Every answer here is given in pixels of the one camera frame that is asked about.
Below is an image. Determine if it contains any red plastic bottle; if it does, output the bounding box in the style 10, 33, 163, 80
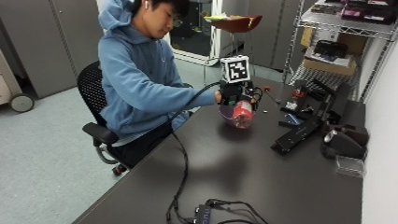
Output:
232, 99, 256, 130

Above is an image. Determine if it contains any white marker cube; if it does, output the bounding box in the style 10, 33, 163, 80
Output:
219, 55, 252, 84

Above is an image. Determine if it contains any small red-topped screwdriver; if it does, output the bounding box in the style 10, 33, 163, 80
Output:
263, 85, 283, 105

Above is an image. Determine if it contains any black metal stand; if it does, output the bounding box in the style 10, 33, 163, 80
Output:
271, 79, 352, 156

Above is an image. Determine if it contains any person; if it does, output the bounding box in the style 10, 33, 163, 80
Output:
98, 0, 223, 169

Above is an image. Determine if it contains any brown stool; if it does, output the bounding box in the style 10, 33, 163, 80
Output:
204, 14, 264, 63

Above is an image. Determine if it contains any cardboard box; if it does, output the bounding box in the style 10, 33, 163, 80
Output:
303, 57, 359, 77

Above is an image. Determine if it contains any black bag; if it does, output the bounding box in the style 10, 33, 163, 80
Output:
313, 39, 351, 62

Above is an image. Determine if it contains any black computer mouse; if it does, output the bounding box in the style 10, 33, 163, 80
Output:
320, 129, 369, 161

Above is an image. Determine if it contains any dark brown case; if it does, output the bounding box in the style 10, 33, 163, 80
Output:
335, 123, 371, 147

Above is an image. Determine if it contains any black office chair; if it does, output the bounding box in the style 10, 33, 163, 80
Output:
76, 61, 131, 175

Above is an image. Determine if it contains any clear plastic box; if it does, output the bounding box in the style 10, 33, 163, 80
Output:
335, 154, 368, 179

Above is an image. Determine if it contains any black usb hub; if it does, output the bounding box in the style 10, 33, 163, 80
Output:
191, 203, 216, 224

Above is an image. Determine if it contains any grey cabinet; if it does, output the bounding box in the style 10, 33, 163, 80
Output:
0, 0, 104, 99

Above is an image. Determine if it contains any grey wheeled cart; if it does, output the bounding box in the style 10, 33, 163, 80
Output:
0, 49, 37, 114

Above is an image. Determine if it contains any black glove cable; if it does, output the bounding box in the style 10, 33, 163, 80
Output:
164, 81, 223, 224

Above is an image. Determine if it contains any metal wire shelf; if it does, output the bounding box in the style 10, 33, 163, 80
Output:
283, 0, 398, 104

